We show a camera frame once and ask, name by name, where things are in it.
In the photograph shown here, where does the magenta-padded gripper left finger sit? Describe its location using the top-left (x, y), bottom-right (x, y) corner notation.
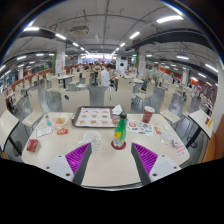
top-left (44, 142), bottom-right (93, 186)

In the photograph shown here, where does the white paper napkin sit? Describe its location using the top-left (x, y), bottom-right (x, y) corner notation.
top-left (111, 104), bottom-right (124, 116)

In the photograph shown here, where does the colourful sticker sheet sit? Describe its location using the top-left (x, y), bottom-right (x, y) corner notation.
top-left (126, 118), bottom-right (155, 138)

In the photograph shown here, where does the ceiling air conditioner unit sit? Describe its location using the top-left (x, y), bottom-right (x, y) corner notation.
top-left (70, 25), bottom-right (90, 37)

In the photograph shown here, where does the white polka-dot mug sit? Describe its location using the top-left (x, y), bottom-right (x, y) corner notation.
top-left (78, 130), bottom-right (102, 152)

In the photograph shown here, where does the green plastic drink bottle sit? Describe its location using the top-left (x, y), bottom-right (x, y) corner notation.
top-left (112, 111), bottom-right (128, 149)

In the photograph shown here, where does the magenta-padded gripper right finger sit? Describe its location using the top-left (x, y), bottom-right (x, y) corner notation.
top-left (130, 142), bottom-right (182, 186)

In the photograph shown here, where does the person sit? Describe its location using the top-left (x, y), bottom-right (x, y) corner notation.
top-left (99, 63), bottom-right (116, 88)

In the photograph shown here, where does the white notice with red print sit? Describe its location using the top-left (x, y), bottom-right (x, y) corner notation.
top-left (172, 141), bottom-right (188, 158)

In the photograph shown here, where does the brown food tray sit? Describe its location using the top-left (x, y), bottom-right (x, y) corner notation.
top-left (71, 105), bottom-right (118, 129)

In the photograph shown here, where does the flat round red coaster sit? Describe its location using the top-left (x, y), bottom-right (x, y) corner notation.
top-left (110, 139), bottom-right (128, 151)

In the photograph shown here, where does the beige chairs group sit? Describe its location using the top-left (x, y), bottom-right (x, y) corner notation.
top-left (0, 68), bottom-right (214, 128)

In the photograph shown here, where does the red paper cup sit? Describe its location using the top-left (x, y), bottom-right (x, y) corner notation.
top-left (142, 105), bottom-right (156, 125)

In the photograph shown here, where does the clear plastic bag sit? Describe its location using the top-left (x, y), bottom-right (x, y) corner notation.
top-left (160, 131), bottom-right (176, 148)

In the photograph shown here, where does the small red box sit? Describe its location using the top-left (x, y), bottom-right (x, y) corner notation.
top-left (26, 138), bottom-right (42, 154)

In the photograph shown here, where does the ceiling lights group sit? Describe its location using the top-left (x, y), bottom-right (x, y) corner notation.
top-left (0, 14), bottom-right (219, 88)

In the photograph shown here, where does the beige table with black leg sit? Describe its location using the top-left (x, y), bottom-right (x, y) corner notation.
top-left (184, 109), bottom-right (214, 149)
top-left (0, 109), bottom-right (23, 158)

